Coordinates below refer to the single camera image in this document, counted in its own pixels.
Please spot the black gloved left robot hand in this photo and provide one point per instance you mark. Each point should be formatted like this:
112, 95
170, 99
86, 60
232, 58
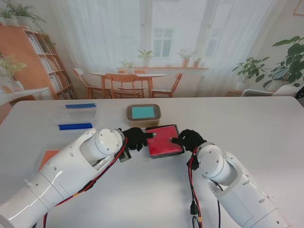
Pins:
135, 139

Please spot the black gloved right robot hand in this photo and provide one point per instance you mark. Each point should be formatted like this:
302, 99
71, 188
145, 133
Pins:
192, 140

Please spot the brown kraft paper container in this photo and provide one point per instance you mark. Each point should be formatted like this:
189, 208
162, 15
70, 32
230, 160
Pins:
142, 123

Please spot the clear lid with red label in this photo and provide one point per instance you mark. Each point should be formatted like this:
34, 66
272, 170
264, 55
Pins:
161, 140

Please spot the clear lid with teal label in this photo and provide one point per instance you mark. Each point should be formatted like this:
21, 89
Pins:
142, 112

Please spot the black plastic tray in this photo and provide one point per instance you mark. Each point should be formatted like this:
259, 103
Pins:
166, 155

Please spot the clear lid with orange label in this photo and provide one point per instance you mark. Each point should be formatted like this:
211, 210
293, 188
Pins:
47, 158

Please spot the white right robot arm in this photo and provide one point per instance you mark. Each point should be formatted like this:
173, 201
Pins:
228, 175

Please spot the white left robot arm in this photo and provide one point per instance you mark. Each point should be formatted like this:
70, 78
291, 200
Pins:
71, 161

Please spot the clear container with blue clips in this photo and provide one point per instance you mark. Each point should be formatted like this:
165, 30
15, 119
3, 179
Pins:
76, 126

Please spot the black stand clamp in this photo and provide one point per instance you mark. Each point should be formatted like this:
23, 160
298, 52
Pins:
300, 93

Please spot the printed room backdrop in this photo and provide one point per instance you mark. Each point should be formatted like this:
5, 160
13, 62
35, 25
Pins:
166, 23

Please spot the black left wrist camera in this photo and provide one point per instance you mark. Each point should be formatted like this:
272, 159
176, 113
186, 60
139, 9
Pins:
125, 156

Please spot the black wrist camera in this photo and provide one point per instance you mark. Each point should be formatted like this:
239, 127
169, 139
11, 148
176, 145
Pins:
125, 156
192, 164

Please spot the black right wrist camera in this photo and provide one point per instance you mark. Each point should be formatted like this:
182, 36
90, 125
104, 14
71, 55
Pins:
192, 164

